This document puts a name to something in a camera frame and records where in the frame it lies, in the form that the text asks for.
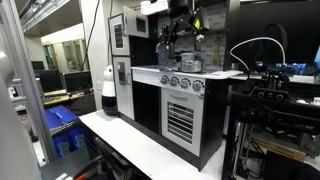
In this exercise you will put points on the white black toy kitchen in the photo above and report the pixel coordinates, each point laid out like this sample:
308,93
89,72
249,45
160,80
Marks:
150,77

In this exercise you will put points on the yellow toy fruit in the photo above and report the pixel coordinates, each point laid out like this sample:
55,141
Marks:
197,24

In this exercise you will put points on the black metal frame rack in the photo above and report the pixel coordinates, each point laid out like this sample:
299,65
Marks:
266,100

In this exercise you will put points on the black computer monitor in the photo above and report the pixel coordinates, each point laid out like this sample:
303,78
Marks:
37,65
78,81
50,81

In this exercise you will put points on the wooden spatula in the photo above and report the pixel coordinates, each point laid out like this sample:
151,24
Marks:
216,58

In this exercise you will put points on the blue flat cardboard box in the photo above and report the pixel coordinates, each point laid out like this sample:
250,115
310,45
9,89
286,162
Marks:
61,115

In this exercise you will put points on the wooden office desk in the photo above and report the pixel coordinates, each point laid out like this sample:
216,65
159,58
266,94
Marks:
56,99

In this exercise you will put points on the grey stove knob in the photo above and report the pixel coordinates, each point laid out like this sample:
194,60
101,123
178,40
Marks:
184,83
197,86
164,79
173,81

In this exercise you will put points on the aluminium frame post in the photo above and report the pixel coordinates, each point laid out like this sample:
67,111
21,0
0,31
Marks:
25,73

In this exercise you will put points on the dark robot mounting plate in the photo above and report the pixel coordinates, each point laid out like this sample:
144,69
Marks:
60,166

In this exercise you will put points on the grey toy faucet spout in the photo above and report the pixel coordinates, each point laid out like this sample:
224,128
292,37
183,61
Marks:
159,55

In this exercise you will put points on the white oven door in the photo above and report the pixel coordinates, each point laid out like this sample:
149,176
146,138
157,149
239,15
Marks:
181,96

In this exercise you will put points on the white black penguin-shaped device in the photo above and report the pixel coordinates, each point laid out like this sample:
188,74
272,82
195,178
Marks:
109,83

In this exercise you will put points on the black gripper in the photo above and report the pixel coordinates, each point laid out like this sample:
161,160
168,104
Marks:
180,8

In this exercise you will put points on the tan wooden board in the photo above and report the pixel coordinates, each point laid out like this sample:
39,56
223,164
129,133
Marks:
280,150

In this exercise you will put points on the white microwave door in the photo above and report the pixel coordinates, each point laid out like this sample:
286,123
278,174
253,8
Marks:
131,28

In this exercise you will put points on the steel pot lid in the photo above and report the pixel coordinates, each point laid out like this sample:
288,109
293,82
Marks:
171,69

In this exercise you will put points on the large black screen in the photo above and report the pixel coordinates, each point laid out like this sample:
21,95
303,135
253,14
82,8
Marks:
300,26

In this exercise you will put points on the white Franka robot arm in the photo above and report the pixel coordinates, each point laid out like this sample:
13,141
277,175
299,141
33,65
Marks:
13,150

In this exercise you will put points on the white fridge door with dispenser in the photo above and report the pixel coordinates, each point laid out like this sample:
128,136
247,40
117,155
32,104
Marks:
123,100

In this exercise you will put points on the white fridge door with window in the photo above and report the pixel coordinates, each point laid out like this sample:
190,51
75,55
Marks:
126,50

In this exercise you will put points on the blue storage crate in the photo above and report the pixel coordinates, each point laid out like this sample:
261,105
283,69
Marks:
78,140

